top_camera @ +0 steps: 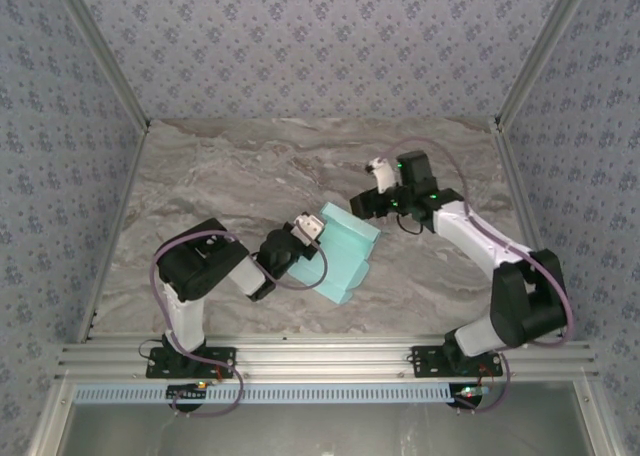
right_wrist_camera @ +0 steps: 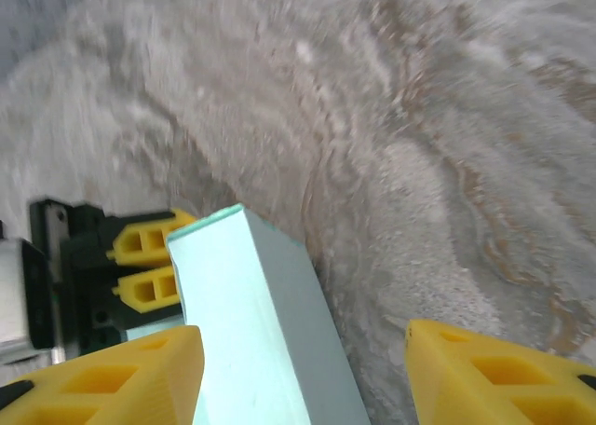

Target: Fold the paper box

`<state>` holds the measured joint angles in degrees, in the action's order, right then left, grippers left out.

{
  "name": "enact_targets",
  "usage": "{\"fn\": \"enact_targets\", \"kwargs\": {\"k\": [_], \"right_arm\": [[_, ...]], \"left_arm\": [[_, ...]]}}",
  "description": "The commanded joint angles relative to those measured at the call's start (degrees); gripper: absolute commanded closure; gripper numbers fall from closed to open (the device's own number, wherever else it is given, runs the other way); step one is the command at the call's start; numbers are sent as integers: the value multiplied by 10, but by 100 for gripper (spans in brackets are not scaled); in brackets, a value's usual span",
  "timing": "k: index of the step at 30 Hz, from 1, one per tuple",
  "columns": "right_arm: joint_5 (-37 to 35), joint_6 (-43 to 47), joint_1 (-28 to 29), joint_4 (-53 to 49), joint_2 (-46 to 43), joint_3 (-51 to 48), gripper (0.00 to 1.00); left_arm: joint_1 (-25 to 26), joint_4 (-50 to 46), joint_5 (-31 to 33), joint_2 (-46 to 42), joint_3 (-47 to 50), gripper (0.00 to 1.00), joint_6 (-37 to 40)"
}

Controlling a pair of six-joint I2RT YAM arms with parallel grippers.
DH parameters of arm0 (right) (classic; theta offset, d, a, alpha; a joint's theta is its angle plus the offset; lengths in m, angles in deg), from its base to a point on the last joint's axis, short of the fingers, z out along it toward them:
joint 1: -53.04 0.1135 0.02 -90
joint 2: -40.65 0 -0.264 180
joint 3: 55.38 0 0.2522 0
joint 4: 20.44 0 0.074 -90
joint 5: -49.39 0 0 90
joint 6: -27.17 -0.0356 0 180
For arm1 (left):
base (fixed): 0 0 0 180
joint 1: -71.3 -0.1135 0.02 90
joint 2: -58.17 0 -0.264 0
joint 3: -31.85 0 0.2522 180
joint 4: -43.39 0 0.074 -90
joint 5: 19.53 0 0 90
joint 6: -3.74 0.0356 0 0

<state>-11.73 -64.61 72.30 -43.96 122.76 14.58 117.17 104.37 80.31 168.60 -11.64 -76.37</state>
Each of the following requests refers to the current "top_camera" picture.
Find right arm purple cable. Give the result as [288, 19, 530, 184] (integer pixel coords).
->
[369, 136, 574, 416]

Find small black controller board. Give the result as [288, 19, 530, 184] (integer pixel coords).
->
[451, 382, 490, 408]
[166, 382, 209, 406]

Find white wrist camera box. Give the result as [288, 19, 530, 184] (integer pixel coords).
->
[366, 157, 400, 196]
[292, 212, 325, 243]

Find pale blue slotted cable duct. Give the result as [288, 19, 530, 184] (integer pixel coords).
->
[73, 382, 464, 405]

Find aluminium mounting rail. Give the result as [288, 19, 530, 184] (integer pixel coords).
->
[54, 339, 600, 380]

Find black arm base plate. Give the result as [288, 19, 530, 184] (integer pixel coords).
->
[145, 346, 237, 380]
[410, 344, 504, 380]

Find aluminium side rail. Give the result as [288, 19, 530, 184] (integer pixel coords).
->
[77, 119, 152, 345]
[492, 119, 572, 341]

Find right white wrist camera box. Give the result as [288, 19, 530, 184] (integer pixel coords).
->
[366, 157, 400, 196]

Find right thin black wrist cable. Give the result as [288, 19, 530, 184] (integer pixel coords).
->
[394, 214, 427, 237]

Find aluminium lower frame bar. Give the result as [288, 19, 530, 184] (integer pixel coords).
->
[27, 378, 77, 456]
[573, 378, 619, 456]

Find light teal paper box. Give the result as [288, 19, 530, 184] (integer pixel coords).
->
[287, 201, 382, 306]

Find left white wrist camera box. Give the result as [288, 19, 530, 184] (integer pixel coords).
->
[292, 212, 325, 243]

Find grey metal sheet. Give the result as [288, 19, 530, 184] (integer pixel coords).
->
[58, 400, 597, 456]

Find aluminium corner post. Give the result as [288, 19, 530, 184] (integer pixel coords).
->
[491, 0, 597, 132]
[49, 0, 152, 130]

